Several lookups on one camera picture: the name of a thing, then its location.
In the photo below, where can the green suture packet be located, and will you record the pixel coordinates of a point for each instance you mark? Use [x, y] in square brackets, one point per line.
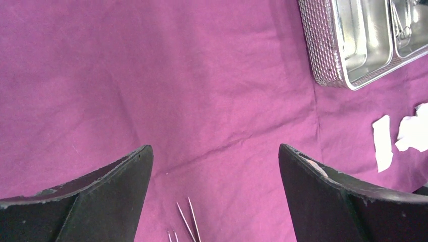
[382, 143]

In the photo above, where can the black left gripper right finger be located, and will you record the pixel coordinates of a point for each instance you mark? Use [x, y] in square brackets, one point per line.
[328, 205]

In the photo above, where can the maroon cloth wrap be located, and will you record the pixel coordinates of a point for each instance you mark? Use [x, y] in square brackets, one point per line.
[215, 87]

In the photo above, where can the steel forceps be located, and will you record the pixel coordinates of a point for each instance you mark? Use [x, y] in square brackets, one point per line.
[191, 224]
[172, 236]

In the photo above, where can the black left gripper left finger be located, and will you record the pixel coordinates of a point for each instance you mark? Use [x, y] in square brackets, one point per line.
[104, 205]

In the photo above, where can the white gauze packet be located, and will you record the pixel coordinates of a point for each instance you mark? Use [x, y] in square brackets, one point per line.
[413, 131]

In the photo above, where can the steel needle holder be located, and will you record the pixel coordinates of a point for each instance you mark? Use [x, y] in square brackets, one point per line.
[401, 18]

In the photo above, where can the steel two-compartment tray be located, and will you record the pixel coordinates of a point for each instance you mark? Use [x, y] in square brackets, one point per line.
[352, 43]

